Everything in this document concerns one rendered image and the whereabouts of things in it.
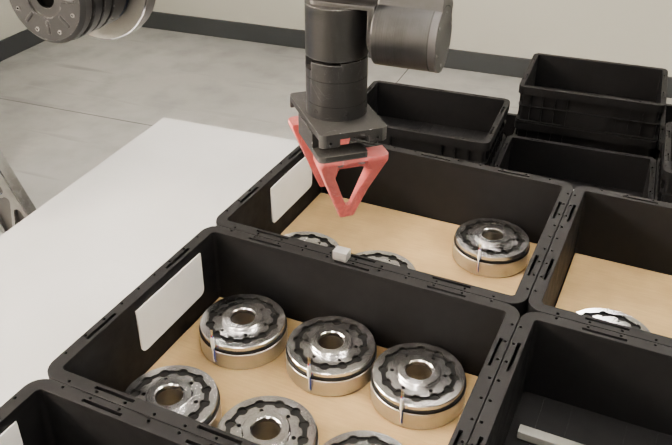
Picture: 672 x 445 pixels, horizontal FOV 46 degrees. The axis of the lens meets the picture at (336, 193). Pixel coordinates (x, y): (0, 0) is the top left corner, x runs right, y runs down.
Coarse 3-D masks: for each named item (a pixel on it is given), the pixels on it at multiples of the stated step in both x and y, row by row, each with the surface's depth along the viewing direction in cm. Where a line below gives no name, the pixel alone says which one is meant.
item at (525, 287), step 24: (384, 144) 118; (480, 168) 112; (552, 216) 100; (288, 240) 95; (552, 240) 96; (384, 264) 91; (528, 264) 91; (456, 288) 87; (480, 288) 87; (528, 288) 87
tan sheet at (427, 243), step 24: (312, 216) 119; (336, 216) 119; (360, 216) 119; (384, 216) 119; (408, 216) 119; (336, 240) 114; (360, 240) 114; (384, 240) 114; (408, 240) 114; (432, 240) 114; (432, 264) 108; (456, 264) 108; (504, 288) 104
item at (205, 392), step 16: (160, 368) 86; (176, 368) 86; (192, 368) 86; (144, 384) 84; (192, 384) 84; (208, 384) 84; (144, 400) 82; (192, 400) 82; (208, 400) 82; (192, 416) 80; (208, 416) 80
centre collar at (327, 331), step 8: (328, 328) 91; (336, 328) 91; (312, 336) 90; (320, 336) 90; (336, 336) 91; (344, 336) 90; (312, 344) 89; (344, 344) 89; (352, 344) 89; (320, 352) 87; (328, 352) 87; (336, 352) 87; (344, 352) 88
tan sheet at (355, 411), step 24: (192, 336) 95; (288, 336) 95; (168, 360) 92; (192, 360) 92; (216, 384) 88; (240, 384) 88; (264, 384) 88; (288, 384) 88; (312, 408) 85; (336, 408) 85; (360, 408) 85; (336, 432) 82; (384, 432) 82; (408, 432) 82; (432, 432) 82
